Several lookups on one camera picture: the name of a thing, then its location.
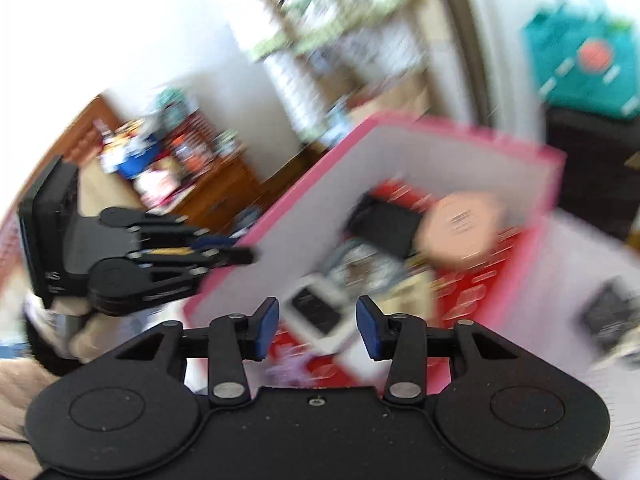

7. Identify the beige plastic holder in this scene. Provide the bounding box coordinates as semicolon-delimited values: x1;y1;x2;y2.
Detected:
376;271;436;321

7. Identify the grey pocket router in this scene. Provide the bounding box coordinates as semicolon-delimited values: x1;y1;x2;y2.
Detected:
320;238;405;296

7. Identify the white mobile wifi device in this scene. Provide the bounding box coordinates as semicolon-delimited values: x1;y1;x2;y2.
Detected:
280;274;357;356

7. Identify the black rubber case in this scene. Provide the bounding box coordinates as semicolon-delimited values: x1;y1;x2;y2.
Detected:
345;193;422;259

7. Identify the pink cardboard box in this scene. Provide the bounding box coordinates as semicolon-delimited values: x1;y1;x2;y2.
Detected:
184;114;564;389

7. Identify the pink rounded square case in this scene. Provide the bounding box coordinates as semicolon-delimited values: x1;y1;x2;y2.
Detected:
413;192;506;270

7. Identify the purple starfish hair clip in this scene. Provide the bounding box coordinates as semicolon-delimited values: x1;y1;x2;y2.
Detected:
268;350;314;388

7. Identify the person's left hand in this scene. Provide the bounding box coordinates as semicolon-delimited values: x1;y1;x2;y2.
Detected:
50;297;119;364

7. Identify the red glasses-print box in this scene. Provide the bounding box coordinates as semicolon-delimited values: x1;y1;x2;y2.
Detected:
269;179;542;391

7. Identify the wooden dresser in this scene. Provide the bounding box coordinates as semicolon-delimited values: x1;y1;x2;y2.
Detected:
44;94;264;233

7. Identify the brown paper bag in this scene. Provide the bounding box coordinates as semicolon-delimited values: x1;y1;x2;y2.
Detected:
346;72;431;124

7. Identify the black suitcase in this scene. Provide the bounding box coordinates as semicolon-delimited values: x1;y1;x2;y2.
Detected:
544;106;639;240

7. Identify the white fleece robe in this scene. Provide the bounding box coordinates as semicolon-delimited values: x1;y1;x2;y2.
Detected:
241;0;413;60

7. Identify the teal felt handbag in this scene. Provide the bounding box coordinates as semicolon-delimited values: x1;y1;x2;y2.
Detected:
522;0;639;120

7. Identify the black clothes rack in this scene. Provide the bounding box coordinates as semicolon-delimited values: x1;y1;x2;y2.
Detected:
445;0;496;128

